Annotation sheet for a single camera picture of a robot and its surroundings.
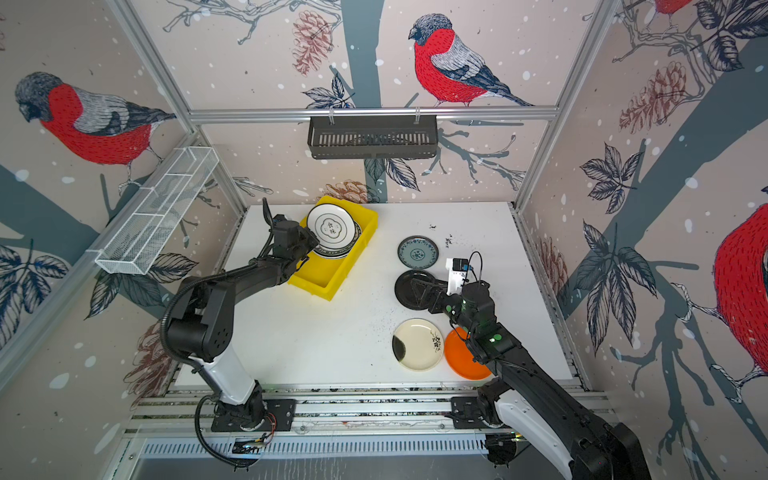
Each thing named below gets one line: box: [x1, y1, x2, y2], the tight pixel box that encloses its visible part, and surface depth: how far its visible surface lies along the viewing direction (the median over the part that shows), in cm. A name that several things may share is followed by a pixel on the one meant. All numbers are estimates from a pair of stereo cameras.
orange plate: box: [444, 327, 492, 380], surface depth 81 cm
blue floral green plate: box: [397, 235, 440, 270], surface depth 109 cm
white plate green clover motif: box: [307, 203, 361, 258], surface depth 105 cm
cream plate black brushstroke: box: [392, 318, 444, 371], surface depth 87 cm
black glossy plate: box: [394, 270, 437, 311], surface depth 97 cm
